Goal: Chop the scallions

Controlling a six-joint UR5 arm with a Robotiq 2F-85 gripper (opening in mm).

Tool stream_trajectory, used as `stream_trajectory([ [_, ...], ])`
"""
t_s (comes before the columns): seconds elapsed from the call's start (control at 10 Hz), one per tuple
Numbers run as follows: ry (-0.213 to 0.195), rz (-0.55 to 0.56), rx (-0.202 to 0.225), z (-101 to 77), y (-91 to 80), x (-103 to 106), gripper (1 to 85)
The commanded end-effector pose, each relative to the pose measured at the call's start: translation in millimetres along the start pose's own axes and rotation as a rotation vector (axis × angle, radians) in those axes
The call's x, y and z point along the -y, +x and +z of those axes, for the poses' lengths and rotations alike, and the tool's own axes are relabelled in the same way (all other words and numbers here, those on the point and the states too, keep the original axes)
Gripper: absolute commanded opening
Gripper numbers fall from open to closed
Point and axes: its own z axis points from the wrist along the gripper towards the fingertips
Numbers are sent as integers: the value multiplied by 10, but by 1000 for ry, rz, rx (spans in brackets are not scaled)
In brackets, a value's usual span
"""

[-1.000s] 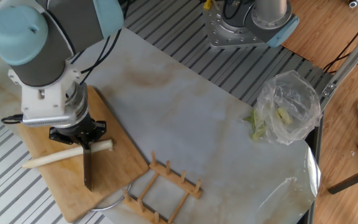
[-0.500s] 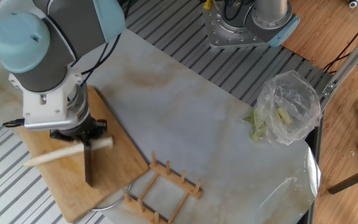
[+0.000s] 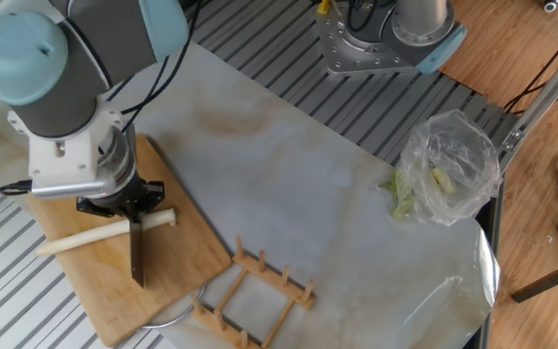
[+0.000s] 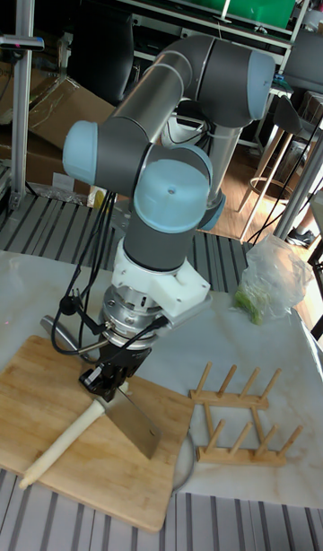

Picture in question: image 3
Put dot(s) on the wooden cutting board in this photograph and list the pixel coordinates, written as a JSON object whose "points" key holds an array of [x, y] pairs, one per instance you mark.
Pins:
{"points": [[182, 262]]}

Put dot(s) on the yellow plastic clip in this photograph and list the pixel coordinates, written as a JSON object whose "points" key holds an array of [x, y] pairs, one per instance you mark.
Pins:
{"points": [[324, 7]]}

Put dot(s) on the dark brown wooden bar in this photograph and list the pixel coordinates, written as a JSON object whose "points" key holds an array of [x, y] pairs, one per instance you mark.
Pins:
{"points": [[550, 281]]}

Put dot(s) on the clear plastic bag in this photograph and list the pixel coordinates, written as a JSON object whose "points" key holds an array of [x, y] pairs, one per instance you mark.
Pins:
{"points": [[463, 160]]}

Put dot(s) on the pale green vegetable chunk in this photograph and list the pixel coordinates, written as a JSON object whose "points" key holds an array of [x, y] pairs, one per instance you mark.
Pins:
{"points": [[444, 180]]}

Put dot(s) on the white scallion stalk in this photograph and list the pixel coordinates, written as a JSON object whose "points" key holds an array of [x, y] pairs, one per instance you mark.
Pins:
{"points": [[90, 235]]}

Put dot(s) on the green vegetable scraps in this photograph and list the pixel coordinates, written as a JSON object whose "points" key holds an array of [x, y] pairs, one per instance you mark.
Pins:
{"points": [[400, 199]]}

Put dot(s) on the wooden peg rack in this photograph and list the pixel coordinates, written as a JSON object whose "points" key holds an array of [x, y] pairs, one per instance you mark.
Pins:
{"points": [[269, 276]]}

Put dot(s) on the steel cleaver knife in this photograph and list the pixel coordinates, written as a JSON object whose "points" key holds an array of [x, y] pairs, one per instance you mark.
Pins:
{"points": [[137, 257]]}

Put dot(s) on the aluminium frame beam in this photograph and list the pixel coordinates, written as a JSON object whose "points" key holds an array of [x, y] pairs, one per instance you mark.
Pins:
{"points": [[545, 92]]}

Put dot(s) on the small white cylinder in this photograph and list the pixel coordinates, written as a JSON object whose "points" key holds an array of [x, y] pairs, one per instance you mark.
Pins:
{"points": [[551, 6]]}

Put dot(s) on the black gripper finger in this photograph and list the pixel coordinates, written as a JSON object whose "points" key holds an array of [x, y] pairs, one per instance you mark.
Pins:
{"points": [[92, 208], [155, 194]]}

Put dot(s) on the marble pattern table sheet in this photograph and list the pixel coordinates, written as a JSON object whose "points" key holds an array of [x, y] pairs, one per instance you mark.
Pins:
{"points": [[284, 169]]}

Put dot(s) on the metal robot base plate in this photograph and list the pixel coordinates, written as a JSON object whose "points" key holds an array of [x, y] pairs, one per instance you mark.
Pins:
{"points": [[337, 48]]}

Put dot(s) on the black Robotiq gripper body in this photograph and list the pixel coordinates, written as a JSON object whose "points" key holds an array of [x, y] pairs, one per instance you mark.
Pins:
{"points": [[119, 194]]}

